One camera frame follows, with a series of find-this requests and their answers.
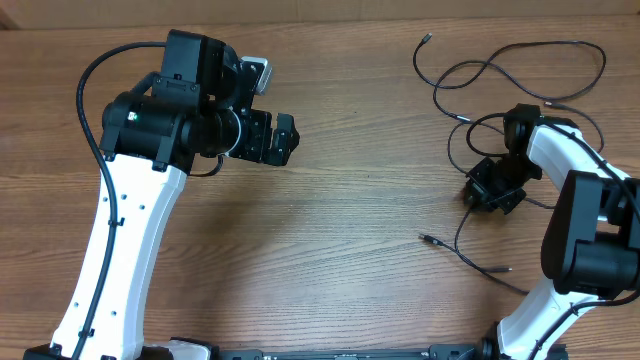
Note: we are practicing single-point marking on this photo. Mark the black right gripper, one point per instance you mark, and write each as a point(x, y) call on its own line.
point(476, 184)

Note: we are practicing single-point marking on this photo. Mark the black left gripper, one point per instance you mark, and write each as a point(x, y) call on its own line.
point(257, 148)

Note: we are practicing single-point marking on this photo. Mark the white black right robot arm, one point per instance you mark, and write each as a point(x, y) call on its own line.
point(590, 251)

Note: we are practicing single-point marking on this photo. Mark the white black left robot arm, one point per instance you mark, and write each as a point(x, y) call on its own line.
point(198, 104)

